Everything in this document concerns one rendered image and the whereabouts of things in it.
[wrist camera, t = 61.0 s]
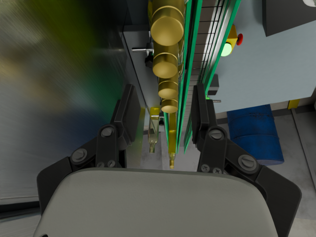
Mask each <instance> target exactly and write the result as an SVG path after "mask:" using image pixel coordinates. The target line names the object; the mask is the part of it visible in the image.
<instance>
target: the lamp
mask: <svg viewBox="0 0 316 237"><path fill-rule="evenodd" d="M231 50H232V49H231V44H230V43H229V42H226V43H225V46H224V49H223V51H222V54H221V56H227V55H228V54H230V52H231Z"/></svg>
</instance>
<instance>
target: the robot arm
mask: <svg viewBox="0 0 316 237"><path fill-rule="evenodd" d="M140 112H141V107H140V102H139V98H138V94H137V91H136V87H135V86H133V84H126V85H125V88H124V92H123V95H122V97H121V99H118V100H117V102H116V105H115V108H114V111H113V114H112V117H111V120H110V123H109V124H105V125H103V126H101V127H100V128H99V130H98V133H97V136H96V137H94V138H93V139H91V140H90V141H88V142H87V143H85V144H83V145H82V146H80V147H79V148H77V149H76V150H75V151H74V152H73V153H72V155H71V156H70V157H68V156H67V157H65V158H63V159H61V160H59V161H57V162H56V163H54V164H52V165H50V166H48V167H46V168H44V169H43V170H42V171H40V173H39V174H38V176H37V188H38V195H39V205H40V212H41V219H40V221H39V223H38V225H37V228H36V230H35V232H34V234H33V237H288V235H289V232H290V230H291V227H292V224H293V221H294V218H295V215H296V213H297V210H298V207H299V204H300V201H301V198H302V192H301V190H300V188H299V187H298V186H297V185H296V184H295V183H293V182H292V181H290V180H288V179H286V178H285V177H283V176H282V175H280V174H278V173H277V172H275V171H273V170H272V169H270V168H268V167H267V166H265V165H263V166H262V165H260V164H259V163H258V161H257V160H256V158H255V157H253V156H252V155H251V154H249V153H248V152H247V151H245V150H244V149H242V148H241V147H240V146H238V145H237V144H235V143H234V142H233V141H231V140H230V139H229V138H228V135H227V132H226V130H225V129H224V128H222V127H220V126H218V125H217V120H216V115H215V109H214V104H213V100H212V99H206V97H205V88H204V84H203V83H197V84H196V85H194V87H193V95H192V102H191V122H192V138H193V144H195V145H196V148H197V149H198V150H199V151H200V152H201V153H200V157H199V162H198V166H197V171H196V172H188V171H172V170H154V169H134V168H127V160H126V148H127V147H128V146H129V145H131V146H132V142H134V141H135V136H136V131H137V127H138V121H139V116H140ZM223 173H225V174H223Z"/></svg>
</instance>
